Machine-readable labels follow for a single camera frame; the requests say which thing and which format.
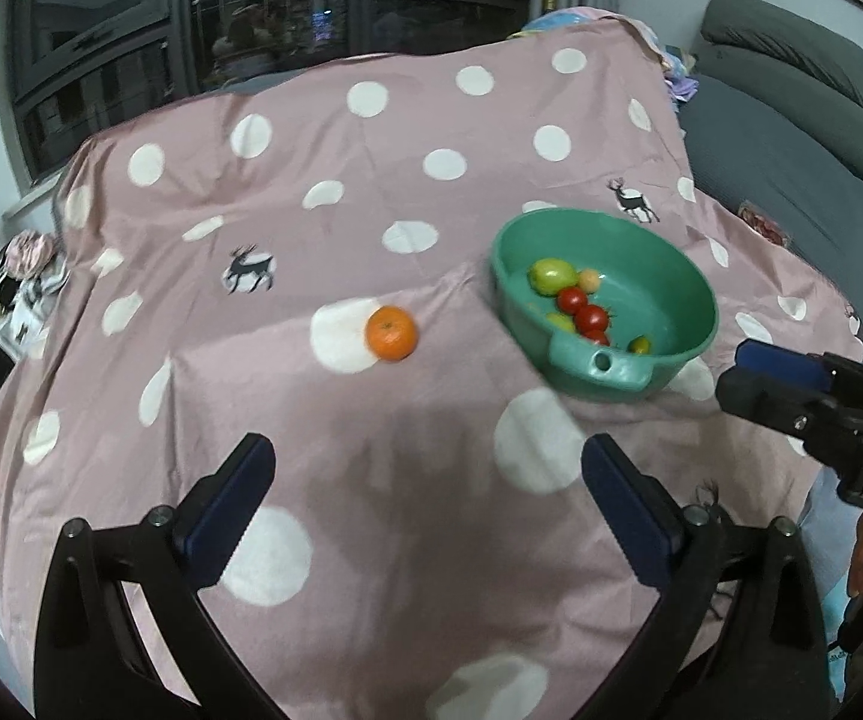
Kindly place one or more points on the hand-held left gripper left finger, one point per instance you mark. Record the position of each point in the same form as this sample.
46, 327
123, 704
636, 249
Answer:
229, 510

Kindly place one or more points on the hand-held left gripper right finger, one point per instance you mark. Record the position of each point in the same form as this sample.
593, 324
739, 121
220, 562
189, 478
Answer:
630, 510

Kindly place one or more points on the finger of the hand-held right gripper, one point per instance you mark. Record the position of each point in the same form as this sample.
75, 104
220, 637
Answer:
776, 361
761, 397

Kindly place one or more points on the small green olive fruit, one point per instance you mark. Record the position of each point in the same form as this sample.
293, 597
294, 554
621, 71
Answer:
639, 346

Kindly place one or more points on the green plastic basin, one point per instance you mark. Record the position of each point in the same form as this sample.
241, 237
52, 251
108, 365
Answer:
656, 277

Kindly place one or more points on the red tomato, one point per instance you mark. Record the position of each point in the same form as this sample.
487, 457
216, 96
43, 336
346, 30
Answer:
599, 339
570, 300
591, 319

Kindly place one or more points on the large green mango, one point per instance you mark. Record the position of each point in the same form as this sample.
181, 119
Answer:
561, 323
549, 275

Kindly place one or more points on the yellowish plum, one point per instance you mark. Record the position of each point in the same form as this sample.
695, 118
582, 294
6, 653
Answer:
589, 281

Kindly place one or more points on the light blue sheet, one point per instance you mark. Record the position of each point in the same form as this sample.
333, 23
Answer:
821, 532

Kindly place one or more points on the red patterned pouch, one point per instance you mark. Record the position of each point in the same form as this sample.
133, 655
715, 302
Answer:
761, 225

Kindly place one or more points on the grey sofa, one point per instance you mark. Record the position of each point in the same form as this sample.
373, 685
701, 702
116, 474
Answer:
798, 165

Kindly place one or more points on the orange mandarin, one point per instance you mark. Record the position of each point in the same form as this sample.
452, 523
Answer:
392, 333

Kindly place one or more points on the white printed bag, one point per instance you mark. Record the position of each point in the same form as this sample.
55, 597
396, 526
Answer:
26, 315

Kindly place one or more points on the purple cloth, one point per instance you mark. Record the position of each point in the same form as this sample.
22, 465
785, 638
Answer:
678, 79

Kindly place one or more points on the pile of pink clothes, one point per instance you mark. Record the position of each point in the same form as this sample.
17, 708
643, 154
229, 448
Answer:
26, 251

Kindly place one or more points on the pink polka dot blanket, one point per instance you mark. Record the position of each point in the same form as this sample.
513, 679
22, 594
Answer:
401, 165

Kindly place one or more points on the colourful cloth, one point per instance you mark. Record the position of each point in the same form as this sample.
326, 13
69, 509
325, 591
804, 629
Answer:
566, 17

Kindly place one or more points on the dark framed window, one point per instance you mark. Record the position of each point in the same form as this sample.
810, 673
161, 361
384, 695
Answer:
251, 15

